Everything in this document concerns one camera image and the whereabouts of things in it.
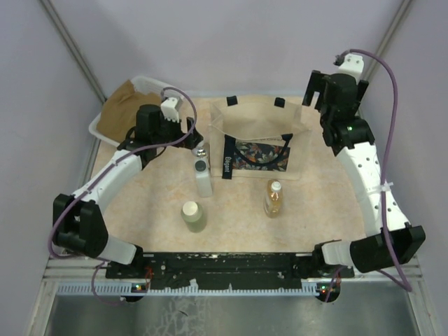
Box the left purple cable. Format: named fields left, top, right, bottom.
left=48, top=87, right=197, bottom=307

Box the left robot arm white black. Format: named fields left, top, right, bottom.
left=48, top=102, right=203, bottom=278

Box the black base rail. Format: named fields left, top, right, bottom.
left=106, top=252, right=336, bottom=293

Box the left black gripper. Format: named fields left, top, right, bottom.
left=153, top=111, right=203, bottom=150

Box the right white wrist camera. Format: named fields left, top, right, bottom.
left=334, top=52, right=364, bottom=83

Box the green bottle white cap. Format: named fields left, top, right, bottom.
left=181, top=201, right=207, bottom=233

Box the clear bottle white cap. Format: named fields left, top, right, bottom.
left=191, top=141, right=210, bottom=169

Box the beige canvas bag floral pocket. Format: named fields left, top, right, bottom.
left=209, top=95, right=312, bottom=180

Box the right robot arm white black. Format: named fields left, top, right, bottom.
left=302, top=70, right=426, bottom=277

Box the white plastic basket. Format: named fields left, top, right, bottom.
left=88, top=76, right=169, bottom=147

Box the white bottle black cap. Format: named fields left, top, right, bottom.
left=194, top=159, right=213, bottom=197

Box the amber liquid bottle white cap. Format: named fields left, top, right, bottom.
left=264, top=179, right=283, bottom=218

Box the brown cloth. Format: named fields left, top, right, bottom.
left=96, top=80, right=161, bottom=143

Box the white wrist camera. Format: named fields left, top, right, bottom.
left=334, top=52, right=364, bottom=83
left=160, top=97, right=183, bottom=123

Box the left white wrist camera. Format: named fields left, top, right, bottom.
left=160, top=97, right=183, bottom=123

